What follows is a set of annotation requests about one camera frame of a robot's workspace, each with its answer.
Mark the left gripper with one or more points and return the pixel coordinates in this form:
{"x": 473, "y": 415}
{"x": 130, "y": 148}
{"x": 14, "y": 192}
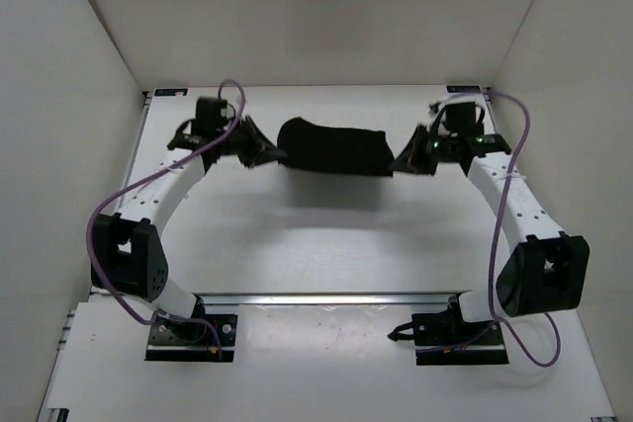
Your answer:
{"x": 265, "y": 150}

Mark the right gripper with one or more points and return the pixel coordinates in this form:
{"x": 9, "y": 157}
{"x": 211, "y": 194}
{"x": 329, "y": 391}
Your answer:
{"x": 410, "y": 158}

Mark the black skirt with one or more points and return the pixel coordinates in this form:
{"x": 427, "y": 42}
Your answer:
{"x": 335, "y": 150}

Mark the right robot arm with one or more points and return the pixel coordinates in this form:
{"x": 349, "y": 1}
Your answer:
{"x": 536, "y": 266}

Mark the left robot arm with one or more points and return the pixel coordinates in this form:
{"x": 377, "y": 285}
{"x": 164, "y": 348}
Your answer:
{"x": 125, "y": 246}

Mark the right table corner label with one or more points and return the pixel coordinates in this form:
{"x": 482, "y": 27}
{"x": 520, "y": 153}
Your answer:
{"x": 463, "y": 89}

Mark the table corner label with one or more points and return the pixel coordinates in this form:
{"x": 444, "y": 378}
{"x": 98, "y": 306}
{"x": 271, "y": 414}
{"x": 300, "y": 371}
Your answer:
{"x": 170, "y": 92}
{"x": 463, "y": 89}

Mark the left table corner label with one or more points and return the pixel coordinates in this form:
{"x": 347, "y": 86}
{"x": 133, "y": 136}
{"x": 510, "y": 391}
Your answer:
{"x": 170, "y": 92}

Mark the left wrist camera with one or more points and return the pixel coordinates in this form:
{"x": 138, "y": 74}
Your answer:
{"x": 231, "y": 113}

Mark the aluminium table front rail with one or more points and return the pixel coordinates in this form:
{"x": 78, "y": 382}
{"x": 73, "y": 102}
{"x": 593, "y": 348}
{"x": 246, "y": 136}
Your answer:
{"x": 325, "y": 299}

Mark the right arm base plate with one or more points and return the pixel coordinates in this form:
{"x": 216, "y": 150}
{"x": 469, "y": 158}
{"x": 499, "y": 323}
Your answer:
{"x": 444, "y": 338}

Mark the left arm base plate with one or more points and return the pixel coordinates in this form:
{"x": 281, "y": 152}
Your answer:
{"x": 172, "y": 341}

